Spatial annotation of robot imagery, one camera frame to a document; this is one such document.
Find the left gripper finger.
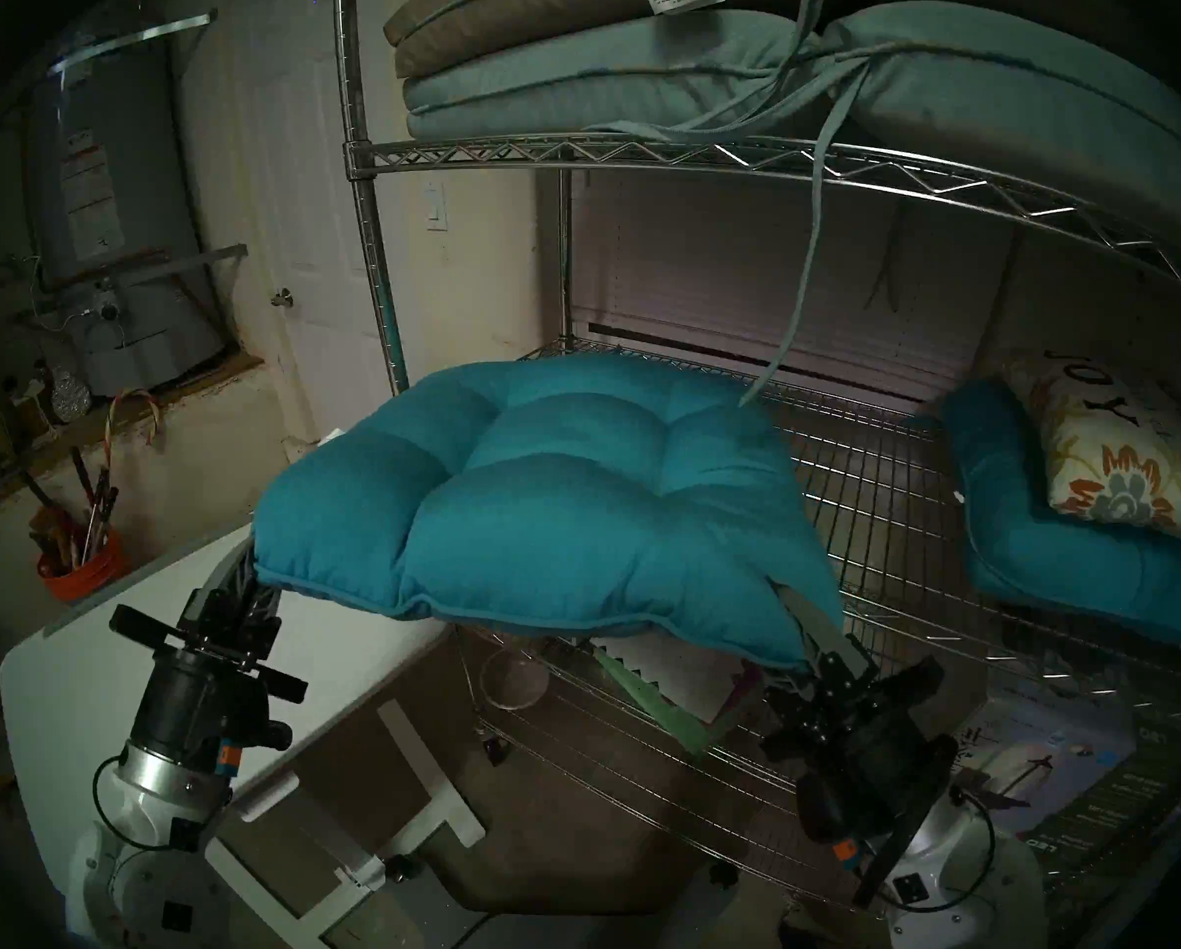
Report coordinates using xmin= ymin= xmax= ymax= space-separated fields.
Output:
xmin=182 ymin=539 xmax=256 ymax=652
xmin=239 ymin=585 xmax=286 ymax=662

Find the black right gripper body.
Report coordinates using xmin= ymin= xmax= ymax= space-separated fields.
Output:
xmin=759 ymin=654 xmax=958 ymax=845

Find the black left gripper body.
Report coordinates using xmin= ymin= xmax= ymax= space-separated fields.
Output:
xmin=110 ymin=605 xmax=308 ymax=786

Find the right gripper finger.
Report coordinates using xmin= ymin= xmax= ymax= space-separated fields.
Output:
xmin=772 ymin=580 xmax=879 ymax=697
xmin=762 ymin=687 xmax=825 ymax=732

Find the teal tufted seat cushion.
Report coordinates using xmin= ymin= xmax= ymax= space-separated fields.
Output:
xmin=941 ymin=379 xmax=1181 ymax=651
xmin=253 ymin=354 xmax=845 ymax=673

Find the pale green tied chair cushion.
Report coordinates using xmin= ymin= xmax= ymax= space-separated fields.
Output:
xmin=403 ymin=0 xmax=1181 ymax=409

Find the tan chair cushion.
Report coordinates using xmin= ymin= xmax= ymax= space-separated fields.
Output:
xmin=383 ymin=0 xmax=819 ymax=78

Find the orange plastic bucket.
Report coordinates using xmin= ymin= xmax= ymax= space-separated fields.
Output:
xmin=37 ymin=532 xmax=129 ymax=605

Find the white folding table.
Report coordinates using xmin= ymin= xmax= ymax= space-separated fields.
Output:
xmin=0 ymin=517 xmax=488 ymax=949

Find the LED lamp box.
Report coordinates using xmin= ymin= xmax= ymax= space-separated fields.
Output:
xmin=951 ymin=700 xmax=1140 ymax=849

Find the striped candy cane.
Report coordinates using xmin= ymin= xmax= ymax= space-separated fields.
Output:
xmin=104 ymin=388 xmax=162 ymax=454

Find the crumpled aluminium foil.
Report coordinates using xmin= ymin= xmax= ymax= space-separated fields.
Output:
xmin=50 ymin=364 xmax=92 ymax=422

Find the clear glass bowl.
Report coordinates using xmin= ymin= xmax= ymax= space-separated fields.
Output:
xmin=480 ymin=650 xmax=552 ymax=711

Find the floral print throw pillow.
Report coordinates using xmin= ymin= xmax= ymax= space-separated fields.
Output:
xmin=998 ymin=352 xmax=1181 ymax=562

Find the white panel door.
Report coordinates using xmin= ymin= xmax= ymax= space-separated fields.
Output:
xmin=230 ymin=0 xmax=423 ymax=464

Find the grey water heater tank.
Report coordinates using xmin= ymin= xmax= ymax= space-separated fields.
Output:
xmin=22 ymin=8 xmax=231 ymax=396

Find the metal heater strap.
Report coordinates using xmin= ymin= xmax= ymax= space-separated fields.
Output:
xmin=47 ymin=8 xmax=218 ymax=78
xmin=17 ymin=243 xmax=249 ymax=305

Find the chrome wire shelf rack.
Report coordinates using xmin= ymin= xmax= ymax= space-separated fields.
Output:
xmin=332 ymin=0 xmax=1181 ymax=949

